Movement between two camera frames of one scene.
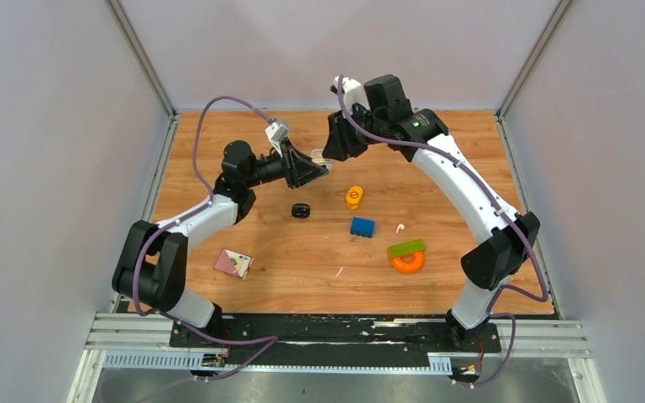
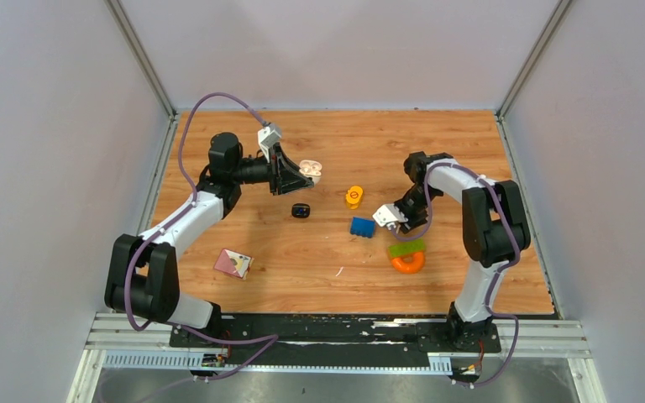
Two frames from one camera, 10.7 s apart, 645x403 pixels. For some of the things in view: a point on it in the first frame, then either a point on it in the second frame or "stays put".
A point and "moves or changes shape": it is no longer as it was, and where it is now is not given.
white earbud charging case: (317, 156) moves or changes shape
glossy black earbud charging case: (301, 210) stays put
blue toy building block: (362, 227) stays put
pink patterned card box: (233, 263) stays put
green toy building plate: (406, 248) stays put
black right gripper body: (352, 141) → (412, 206)
